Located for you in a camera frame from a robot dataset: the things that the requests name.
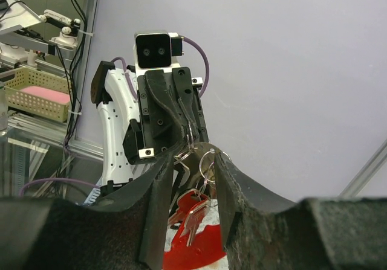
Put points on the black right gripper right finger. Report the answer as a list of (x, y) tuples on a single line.
[(262, 230)]

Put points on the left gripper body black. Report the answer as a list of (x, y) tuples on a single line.
[(133, 143)]

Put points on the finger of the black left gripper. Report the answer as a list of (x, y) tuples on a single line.
[(164, 125), (190, 104)]

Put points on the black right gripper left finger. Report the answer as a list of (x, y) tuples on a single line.
[(124, 230)]

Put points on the metal key holder red handle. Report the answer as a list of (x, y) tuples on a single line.
[(196, 243)]

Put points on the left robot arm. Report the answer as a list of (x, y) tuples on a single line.
[(116, 99)]

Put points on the beige perforated basket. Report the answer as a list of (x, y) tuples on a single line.
[(38, 93)]

